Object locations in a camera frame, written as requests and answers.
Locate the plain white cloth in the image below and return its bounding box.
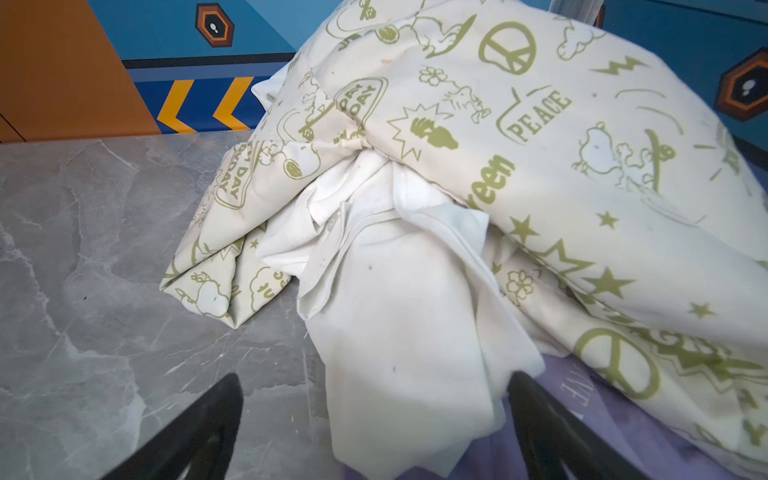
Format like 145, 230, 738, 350
256, 150, 544, 479

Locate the cream green-printed cloth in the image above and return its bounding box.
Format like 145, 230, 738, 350
160, 1, 767, 479

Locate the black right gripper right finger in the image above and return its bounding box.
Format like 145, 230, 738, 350
507, 371, 647, 480

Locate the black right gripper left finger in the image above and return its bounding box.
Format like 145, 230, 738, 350
104, 373, 244, 480

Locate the purple printed shirt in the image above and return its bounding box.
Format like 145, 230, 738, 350
338, 353, 748, 480

